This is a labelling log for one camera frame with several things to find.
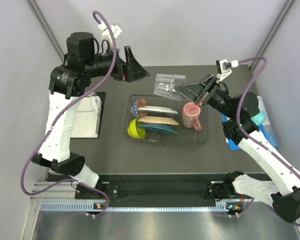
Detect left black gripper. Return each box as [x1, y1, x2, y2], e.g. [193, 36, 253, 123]
[84, 46, 150, 83]

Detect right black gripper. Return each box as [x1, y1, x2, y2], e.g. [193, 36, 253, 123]
[174, 74, 237, 120]

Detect pink glass mug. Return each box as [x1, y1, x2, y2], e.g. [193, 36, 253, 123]
[181, 102, 202, 131]

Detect clear drinking glass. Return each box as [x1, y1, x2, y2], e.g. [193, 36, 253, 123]
[153, 73, 186, 101]

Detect blue red patterned bowl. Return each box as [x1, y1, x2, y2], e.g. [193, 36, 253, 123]
[131, 98, 148, 119]

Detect white watermelon pattern plate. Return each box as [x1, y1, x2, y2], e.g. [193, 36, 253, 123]
[137, 105, 178, 114]

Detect teal scalloped plate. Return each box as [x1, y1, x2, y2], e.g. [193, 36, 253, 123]
[137, 123, 178, 135]

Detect peach bird pattern plate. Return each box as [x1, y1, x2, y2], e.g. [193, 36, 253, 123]
[138, 116, 179, 126]

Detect lime green bowl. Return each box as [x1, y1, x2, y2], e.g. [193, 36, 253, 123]
[127, 118, 146, 139]

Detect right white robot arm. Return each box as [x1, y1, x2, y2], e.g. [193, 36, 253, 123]
[174, 75, 300, 223]

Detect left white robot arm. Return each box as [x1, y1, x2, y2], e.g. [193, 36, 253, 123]
[31, 32, 150, 199]

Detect teal cat ear headphones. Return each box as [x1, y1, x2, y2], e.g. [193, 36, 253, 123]
[251, 111, 267, 127]

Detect black clipboard with paper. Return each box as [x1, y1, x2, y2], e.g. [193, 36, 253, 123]
[71, 91, 106, 139]

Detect blue folder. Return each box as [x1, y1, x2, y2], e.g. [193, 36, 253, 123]
[221, 96, 279, 151]

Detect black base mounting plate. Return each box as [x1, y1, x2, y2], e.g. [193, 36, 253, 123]
[74, 173, 256, 201]

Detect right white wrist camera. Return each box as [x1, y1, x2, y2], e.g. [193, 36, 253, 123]
[215, 59, 239, 82]

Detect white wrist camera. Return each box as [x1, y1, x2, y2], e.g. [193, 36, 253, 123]
[215, 59, 239, 82]
[97, 23, 123, 47]

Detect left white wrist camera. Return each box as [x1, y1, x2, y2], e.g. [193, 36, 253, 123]
[97, 23, 123, 47]

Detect black wire dish rack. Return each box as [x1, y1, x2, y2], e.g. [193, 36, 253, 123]
[123, 94, 209, 145]

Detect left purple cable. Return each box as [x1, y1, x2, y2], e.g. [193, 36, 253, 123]
[20, 10, 119, 217]

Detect purple cable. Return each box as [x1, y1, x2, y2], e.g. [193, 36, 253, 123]
[20, 10, 119, 217]
[236, 56, 300, 228]

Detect aluminium rail frame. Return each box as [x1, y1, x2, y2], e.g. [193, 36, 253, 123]
[30, 182, 76, 201]

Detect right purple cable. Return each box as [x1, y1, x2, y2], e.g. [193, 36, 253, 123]
[236, 56, 300, 228]

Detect grey slotted cable duct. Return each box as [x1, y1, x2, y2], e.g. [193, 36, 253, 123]
[40, 201, 241, 212]

